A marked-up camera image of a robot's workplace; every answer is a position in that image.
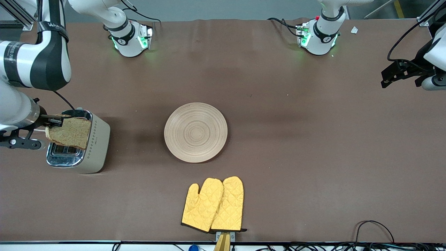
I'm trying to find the black left arm base cable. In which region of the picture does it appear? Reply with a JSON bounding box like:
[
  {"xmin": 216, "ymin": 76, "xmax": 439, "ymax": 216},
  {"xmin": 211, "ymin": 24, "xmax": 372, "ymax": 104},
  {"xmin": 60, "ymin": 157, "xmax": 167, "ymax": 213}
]
[{"xmin": 268, "ymin": 17, "xmax": 301, "ymax": 37}]

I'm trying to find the yellow quilted oven mitt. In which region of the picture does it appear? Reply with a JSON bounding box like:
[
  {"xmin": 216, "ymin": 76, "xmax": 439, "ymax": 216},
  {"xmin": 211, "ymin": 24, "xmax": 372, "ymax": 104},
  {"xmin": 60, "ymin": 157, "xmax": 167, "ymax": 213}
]
[
  {"xmin": 181, "ymin": 178, "xmax": 224, "ymax": 233},
  {"xmin": 210, "ymin": 176, "xmax": 247, "ymax": 232}
]

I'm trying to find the black looped cable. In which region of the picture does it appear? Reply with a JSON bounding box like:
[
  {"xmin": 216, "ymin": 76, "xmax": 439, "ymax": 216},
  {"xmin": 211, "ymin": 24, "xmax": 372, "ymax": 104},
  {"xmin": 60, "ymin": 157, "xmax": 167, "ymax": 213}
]
[{"xmin": 355, "ymin": 220, "xmax": 395, "ymax": 244}]

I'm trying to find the small metal bracket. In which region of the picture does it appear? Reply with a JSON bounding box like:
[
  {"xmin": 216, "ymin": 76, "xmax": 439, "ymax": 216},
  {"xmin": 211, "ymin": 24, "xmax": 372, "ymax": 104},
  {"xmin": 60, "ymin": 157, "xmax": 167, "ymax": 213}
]
[{"xmin": 216, "ymin": 231, "xmax": 236, "ymax": 243}]

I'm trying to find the black arm base cable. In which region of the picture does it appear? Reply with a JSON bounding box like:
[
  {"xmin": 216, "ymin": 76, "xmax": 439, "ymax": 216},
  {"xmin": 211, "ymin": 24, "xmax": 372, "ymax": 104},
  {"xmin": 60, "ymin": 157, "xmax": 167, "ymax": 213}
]
[
  {"xmin": 268, "ymin": 17, "xmax": 301, "ymax": 37},
  {"xmin": 118, "ymin": 0, "xmax": 161, "ymax": 25}
]

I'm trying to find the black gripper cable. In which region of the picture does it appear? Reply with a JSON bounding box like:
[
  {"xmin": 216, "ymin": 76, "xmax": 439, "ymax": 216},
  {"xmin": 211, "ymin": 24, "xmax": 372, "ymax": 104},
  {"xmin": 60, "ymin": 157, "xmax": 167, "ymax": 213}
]
[
  {"xmin": 387, "ymin": 0, "xmax": 446, "ymax": 63},
  {"xmin": 52, "ymin": 90, "xmax": 76, "ymax": 112}
]

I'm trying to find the brown bread slice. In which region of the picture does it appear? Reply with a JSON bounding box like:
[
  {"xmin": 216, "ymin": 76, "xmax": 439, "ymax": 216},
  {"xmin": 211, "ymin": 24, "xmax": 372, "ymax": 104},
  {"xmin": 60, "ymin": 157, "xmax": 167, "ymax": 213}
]
[{"xmin": 45, "ymin": 117, "xmax": 92, "ymax": 150}]

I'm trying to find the black cable bundle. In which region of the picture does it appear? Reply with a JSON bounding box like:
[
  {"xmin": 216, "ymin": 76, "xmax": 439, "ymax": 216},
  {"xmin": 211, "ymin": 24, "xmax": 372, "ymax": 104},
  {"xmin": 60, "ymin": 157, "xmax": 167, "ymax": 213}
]
[{"xmin": 256, "ymin": 242, "xmax": 446, "ymax": 251}]

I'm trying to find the black right arm base cable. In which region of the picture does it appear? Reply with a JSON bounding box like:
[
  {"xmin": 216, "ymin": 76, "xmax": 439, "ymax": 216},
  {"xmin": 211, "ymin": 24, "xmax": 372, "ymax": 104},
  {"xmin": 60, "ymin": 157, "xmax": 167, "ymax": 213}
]
[{"xmin": 118, "ymin": 0, "xmax": 161, "ymax": 25}]

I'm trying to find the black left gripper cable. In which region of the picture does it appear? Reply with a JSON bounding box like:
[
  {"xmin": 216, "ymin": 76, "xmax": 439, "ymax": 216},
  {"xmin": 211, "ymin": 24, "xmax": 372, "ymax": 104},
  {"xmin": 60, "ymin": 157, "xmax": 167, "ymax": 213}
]
[{"xmin": 387, "ymin": 0, "xmax": 446, "ymax": 63}]

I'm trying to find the wooden stick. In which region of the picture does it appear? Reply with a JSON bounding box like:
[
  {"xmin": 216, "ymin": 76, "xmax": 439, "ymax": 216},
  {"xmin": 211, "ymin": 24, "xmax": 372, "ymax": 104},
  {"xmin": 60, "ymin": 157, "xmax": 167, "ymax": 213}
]
[{"xmin": 213, "ymin": 233, "xmax": 231, "ymax": 251}]

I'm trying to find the round bamboo plate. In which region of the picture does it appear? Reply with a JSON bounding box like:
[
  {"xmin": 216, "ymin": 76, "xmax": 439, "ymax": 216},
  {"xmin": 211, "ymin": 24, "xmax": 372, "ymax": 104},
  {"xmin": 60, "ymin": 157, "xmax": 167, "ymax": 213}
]
[{"xmin": 164, "ymin": 102, "xmax": 228, "ymax": 163}]

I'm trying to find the cream and chrome toaster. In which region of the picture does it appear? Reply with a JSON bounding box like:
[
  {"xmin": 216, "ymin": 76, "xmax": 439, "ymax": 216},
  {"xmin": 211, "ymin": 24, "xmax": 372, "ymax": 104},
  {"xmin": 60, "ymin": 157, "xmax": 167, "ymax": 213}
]
[{"xmin": 46, "ymin": 107, "xmax": 111, "ymax": 174}]

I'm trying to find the aluminium frame profile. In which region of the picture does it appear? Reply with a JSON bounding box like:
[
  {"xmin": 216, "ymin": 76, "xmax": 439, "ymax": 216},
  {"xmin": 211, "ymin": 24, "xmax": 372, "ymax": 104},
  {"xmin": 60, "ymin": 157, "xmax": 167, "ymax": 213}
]
[
  {"xmin": 416, "ymin": 0, "xmax": 446, "ymax": 27},
  {"xmin": 0, "ymin": 0, "xmax": 39, "ymax": 31}
]

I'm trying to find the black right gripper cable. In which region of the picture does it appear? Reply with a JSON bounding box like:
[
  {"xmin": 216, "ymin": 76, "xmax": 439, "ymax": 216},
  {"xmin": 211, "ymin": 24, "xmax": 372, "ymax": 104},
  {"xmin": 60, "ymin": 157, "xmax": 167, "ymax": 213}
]
[{"xmin": 52, "ymin": 90, "xmax": 76, "ymax": 112}]

